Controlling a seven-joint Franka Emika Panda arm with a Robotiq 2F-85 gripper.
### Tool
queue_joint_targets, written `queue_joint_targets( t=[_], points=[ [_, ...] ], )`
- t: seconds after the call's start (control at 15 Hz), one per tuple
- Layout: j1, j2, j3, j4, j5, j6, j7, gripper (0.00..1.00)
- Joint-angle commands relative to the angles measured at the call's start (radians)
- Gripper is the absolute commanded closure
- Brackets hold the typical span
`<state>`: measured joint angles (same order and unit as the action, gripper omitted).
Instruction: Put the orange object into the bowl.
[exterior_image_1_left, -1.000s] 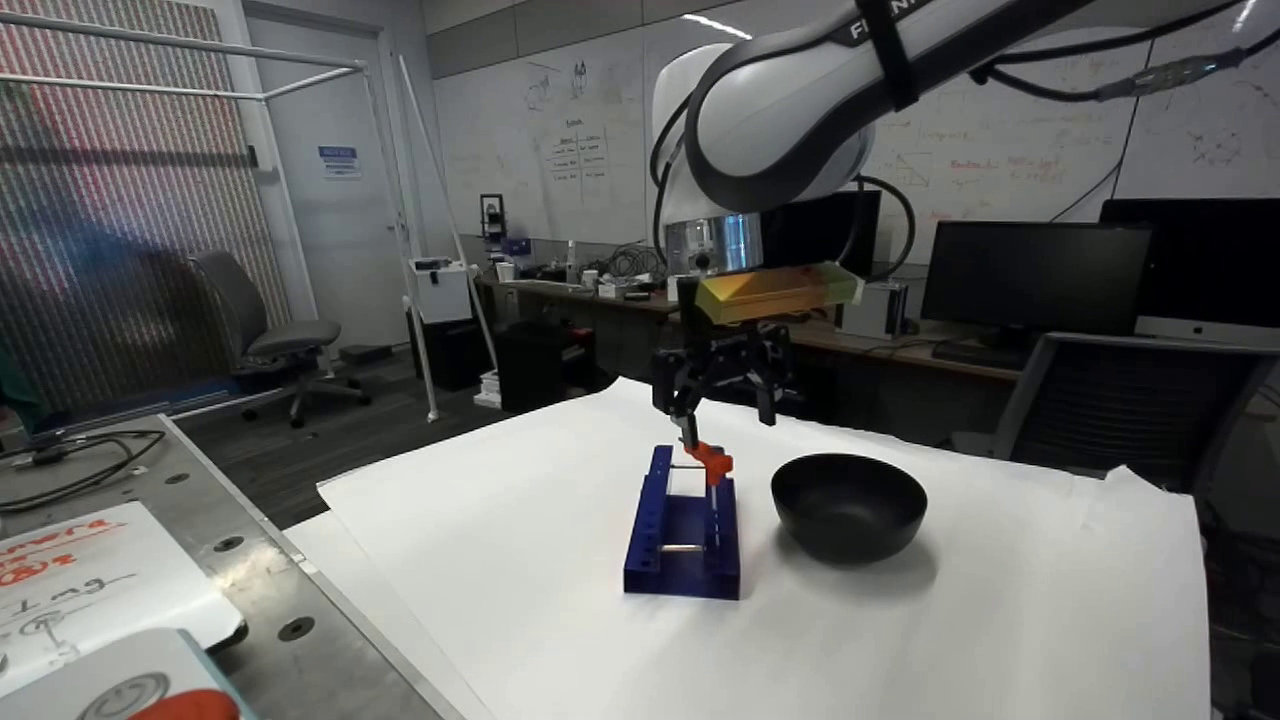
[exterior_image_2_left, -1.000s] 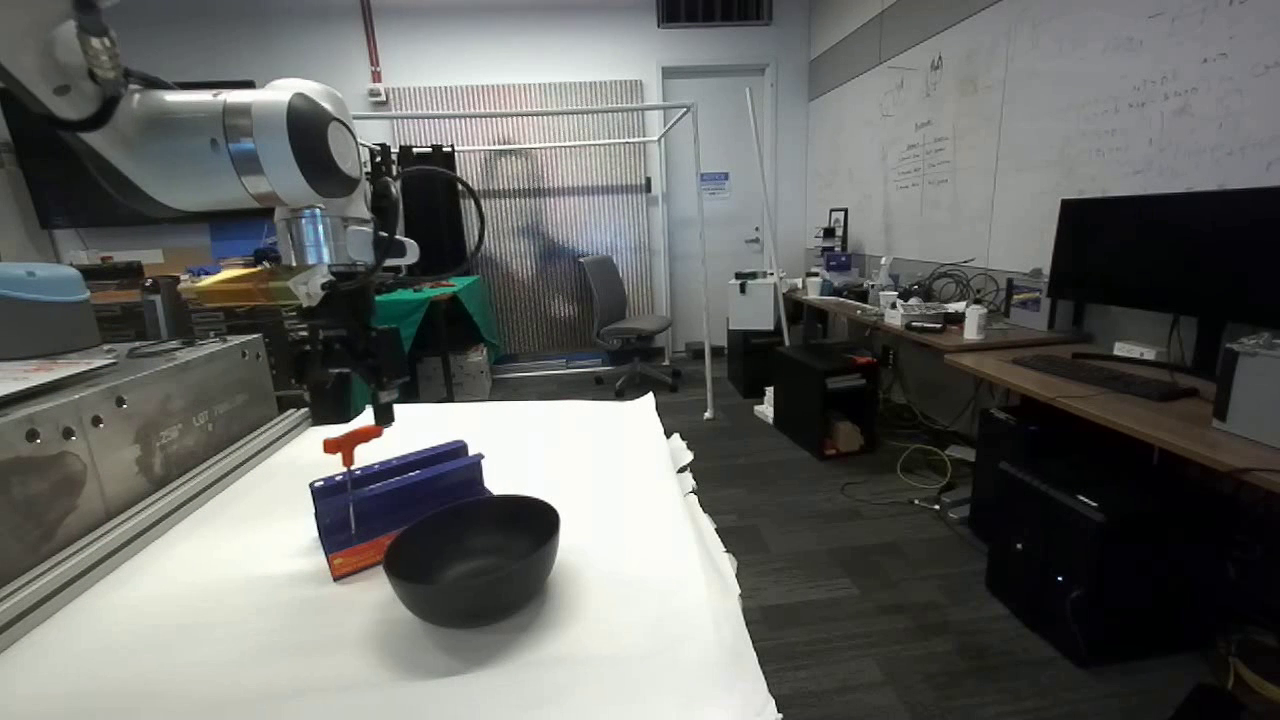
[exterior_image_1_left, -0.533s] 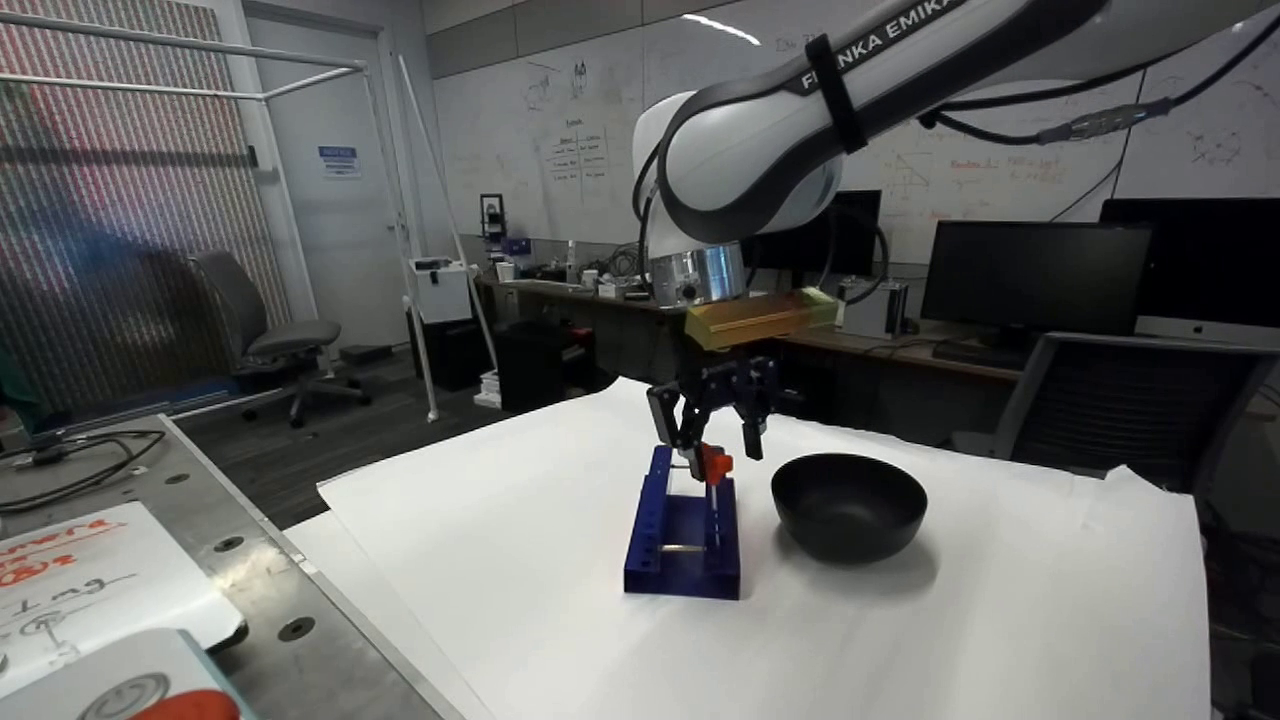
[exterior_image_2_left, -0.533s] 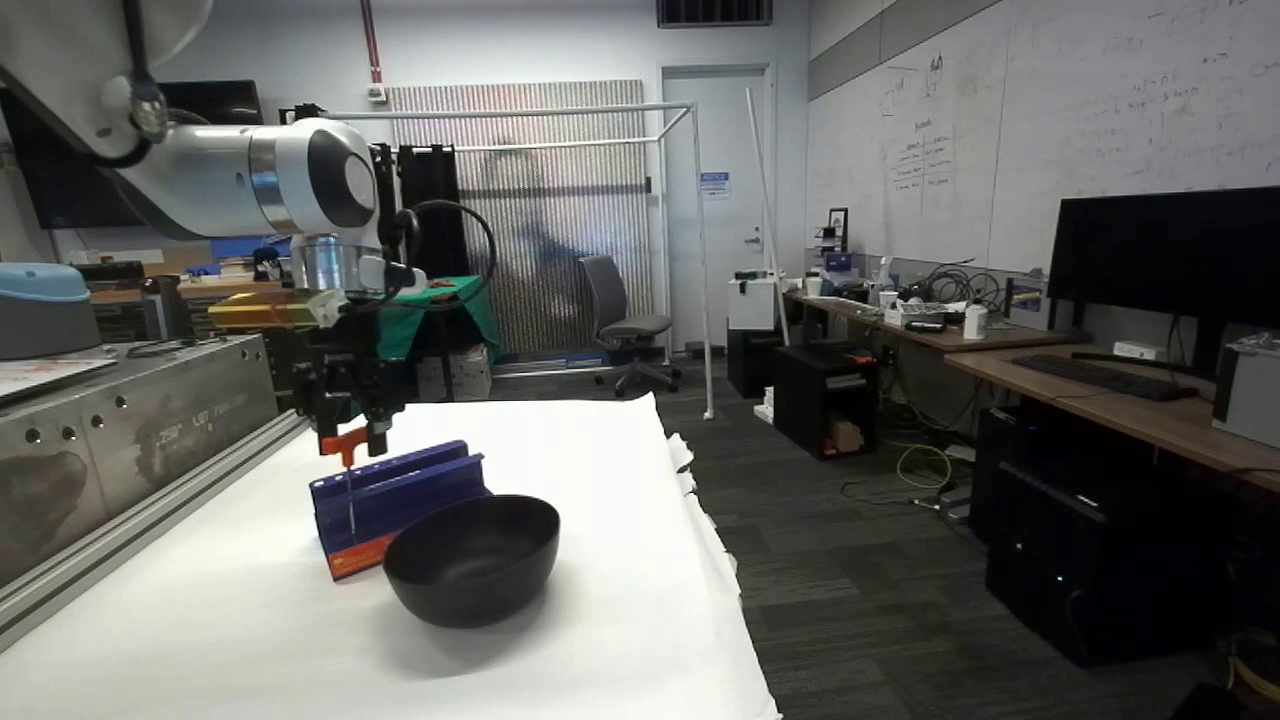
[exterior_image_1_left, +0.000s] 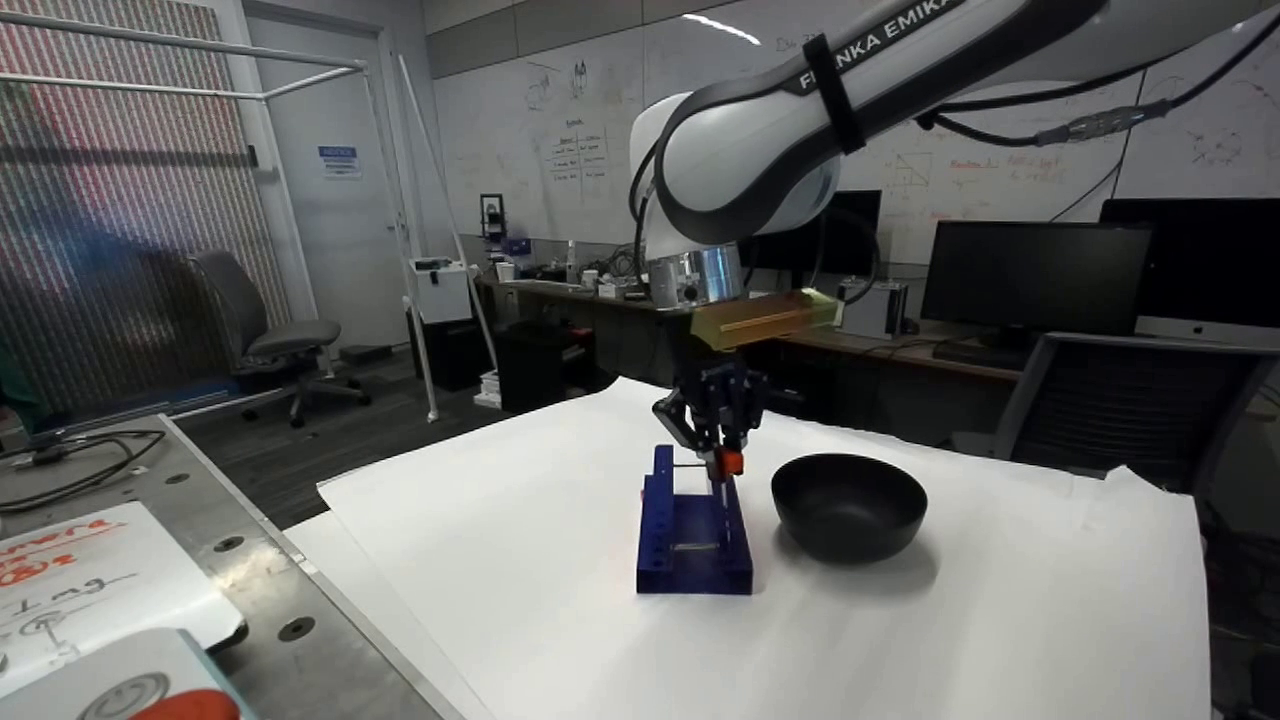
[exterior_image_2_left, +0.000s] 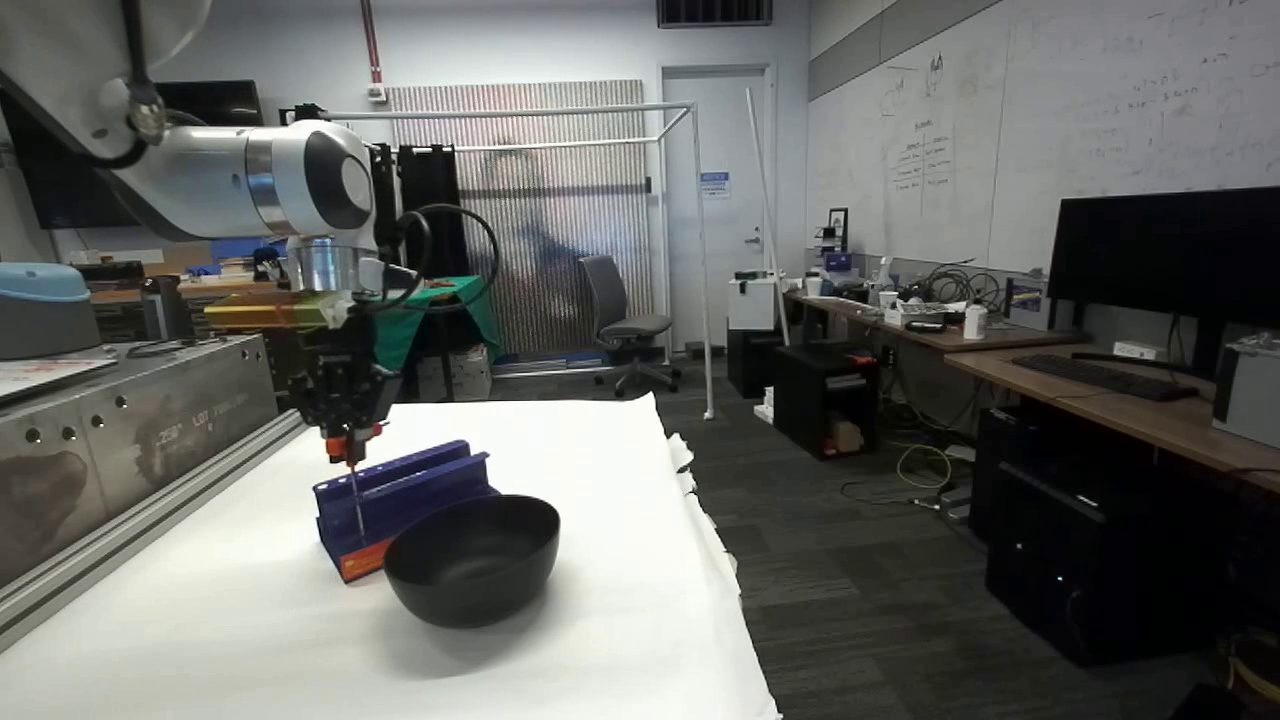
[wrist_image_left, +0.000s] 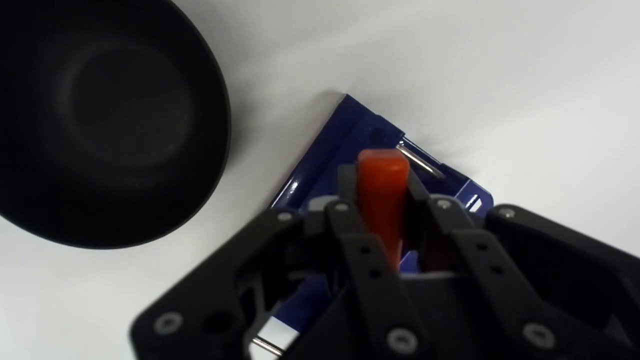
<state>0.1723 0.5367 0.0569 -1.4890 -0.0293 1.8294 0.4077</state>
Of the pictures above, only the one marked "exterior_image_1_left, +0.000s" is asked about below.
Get grey office chair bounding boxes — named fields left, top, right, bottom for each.
left=184, top=248, right=375, bottom=433

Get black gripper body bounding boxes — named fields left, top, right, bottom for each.
left=649, top=363, right=775, bottom=451

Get blue plastic holder stand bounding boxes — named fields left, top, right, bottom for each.
left=631, top=441, right=756, bottom=601

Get black bowl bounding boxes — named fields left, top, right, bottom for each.
left=768, top=451, right=930, bottom=569

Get blue door sign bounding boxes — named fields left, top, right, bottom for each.
left=317, top=139, right=365, bottom=182

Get small black monitor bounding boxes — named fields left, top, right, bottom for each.
left=734, top=188, right=889, bottom=287

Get black wall device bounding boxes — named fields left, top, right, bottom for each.
left=475, top=188, right=512, bottom=248

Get large white paper sheet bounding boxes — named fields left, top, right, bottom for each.
left=283, top=372, right=1217, bottom=720

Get black mesh chair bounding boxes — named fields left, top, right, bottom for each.
left=992, top=330, right=1280, bottom=537

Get black cables on table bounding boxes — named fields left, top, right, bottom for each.
left=0, top=426, right=172, bottom=522

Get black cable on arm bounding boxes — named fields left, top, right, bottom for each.
left=915, top=7, right=1280, bottom=153

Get white sheet with handwriting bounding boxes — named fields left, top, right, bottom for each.
left=0, top=502, right=249, bottom=695

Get white orange book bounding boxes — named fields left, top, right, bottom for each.
left=0, top=623, right=257, bottom=720

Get black computer monitor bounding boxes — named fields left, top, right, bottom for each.
left=915, top=218, right=1156, bottom=361

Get large black monitor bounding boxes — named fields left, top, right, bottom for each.
left=1095, top=196, right=1280, bottom=341

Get long dark desk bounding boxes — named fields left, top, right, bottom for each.
left=475, top=272, right=1030, bottom=450

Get yellow wooden box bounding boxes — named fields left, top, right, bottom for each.
left=686, top=292, right=849, bottom=357

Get white whiteboard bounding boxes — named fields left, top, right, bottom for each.
left=423, top=0, right=1280, bottom=275

